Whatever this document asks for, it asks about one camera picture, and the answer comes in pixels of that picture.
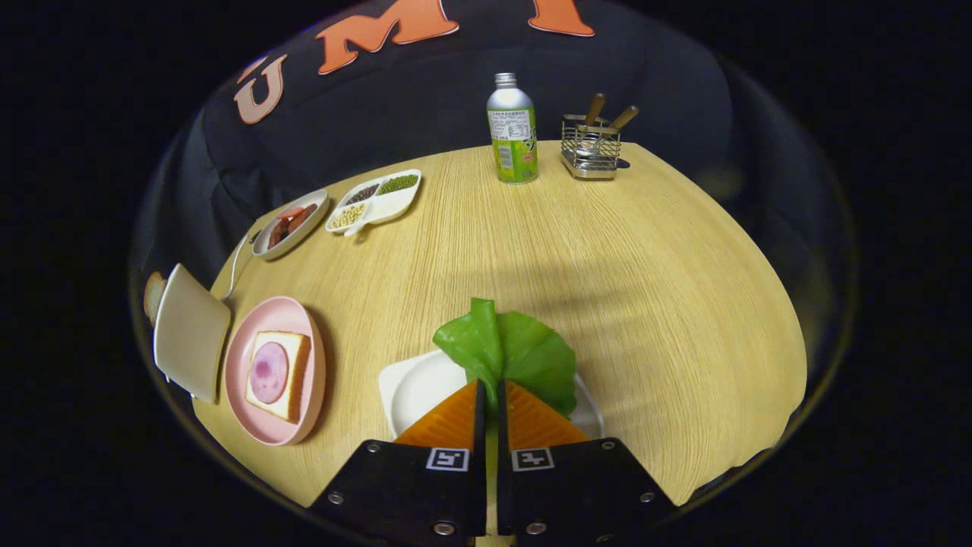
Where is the white rounded square plate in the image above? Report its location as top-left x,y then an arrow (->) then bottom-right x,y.
378,349 -> 606,441

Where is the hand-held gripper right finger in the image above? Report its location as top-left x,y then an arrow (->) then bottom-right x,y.
497,380 -> 677,544

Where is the pink plate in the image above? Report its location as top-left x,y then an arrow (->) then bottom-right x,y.
223,296 -> 327,447

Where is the white toaster cable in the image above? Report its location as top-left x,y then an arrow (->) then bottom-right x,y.
220,232 -> 259,301

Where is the round white plate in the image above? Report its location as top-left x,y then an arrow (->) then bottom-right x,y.
251,189 -> 330,261

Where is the silver green drink bottle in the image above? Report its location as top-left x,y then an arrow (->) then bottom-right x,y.
487,73 -> 539,185

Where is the wooden handled utensil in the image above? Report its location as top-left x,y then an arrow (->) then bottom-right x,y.
600,105 -> 640,153
575,93 -> 607,160

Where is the toasted bread slice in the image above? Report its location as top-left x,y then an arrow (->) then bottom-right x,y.
144,271 -> 167,326

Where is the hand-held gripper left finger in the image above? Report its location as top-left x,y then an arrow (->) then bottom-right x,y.
308,380 -> 487,542

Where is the green lettuce leaf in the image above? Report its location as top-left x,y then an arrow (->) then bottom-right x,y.
433,298 -> 578,417

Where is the white divided dish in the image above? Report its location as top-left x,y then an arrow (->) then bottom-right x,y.
326,169 -> 422,237

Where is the metal wire utensil holder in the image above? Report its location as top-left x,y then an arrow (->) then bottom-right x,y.
560,114 -> 622,181

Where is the round pink ham slice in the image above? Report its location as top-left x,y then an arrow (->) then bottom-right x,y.
250,342 -> 290,405

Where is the white toaster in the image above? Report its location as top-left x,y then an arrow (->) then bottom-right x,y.
153,264 -> 232,403

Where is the bread slice under ham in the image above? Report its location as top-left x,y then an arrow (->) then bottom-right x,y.
245,331 -> 312,424

